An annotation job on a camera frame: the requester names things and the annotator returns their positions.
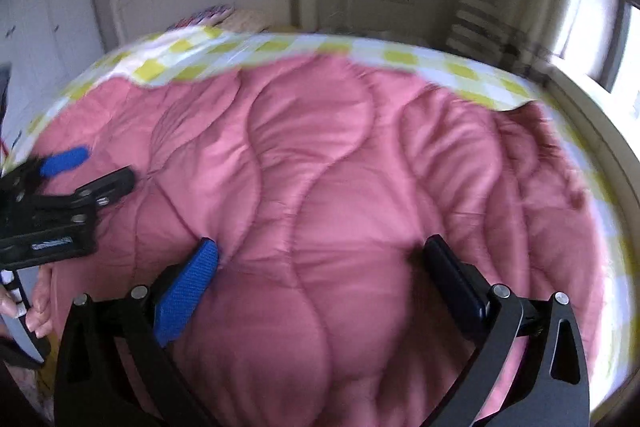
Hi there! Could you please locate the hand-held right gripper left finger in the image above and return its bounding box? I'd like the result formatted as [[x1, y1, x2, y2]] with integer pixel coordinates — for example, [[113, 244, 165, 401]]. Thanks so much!
[[54, 237, 221, 427]]

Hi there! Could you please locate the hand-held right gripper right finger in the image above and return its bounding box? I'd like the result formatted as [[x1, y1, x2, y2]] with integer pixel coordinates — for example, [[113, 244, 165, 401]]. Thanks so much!
[[422, 234, 591, 427]]

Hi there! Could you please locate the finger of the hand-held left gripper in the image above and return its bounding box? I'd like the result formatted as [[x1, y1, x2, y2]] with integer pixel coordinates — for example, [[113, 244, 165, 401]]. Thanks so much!
[[0, 146, 92, 194], [74, 167, 136, 208]]

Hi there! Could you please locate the pink quilted jacket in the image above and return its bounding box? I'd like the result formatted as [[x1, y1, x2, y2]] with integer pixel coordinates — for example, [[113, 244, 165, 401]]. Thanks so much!
[[30, 54, 608, 427]]

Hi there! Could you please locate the person's left hand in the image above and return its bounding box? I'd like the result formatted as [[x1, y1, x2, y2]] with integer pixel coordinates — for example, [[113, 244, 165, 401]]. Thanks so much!
[[0, 266, 55, 339]]

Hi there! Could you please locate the yellow checked bedsheet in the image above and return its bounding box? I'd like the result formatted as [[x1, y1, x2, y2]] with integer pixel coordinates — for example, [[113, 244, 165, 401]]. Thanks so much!
[[0, 27, 631, 408]]

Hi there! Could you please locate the patterned pillow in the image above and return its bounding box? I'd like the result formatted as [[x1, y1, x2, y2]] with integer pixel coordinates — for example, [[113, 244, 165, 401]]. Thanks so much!
[[170, 4, 236, 30]]

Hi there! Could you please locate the beige plush cushion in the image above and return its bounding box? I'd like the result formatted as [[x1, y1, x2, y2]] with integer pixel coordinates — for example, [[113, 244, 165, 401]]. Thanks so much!
[[220, 9, 273, 32]]

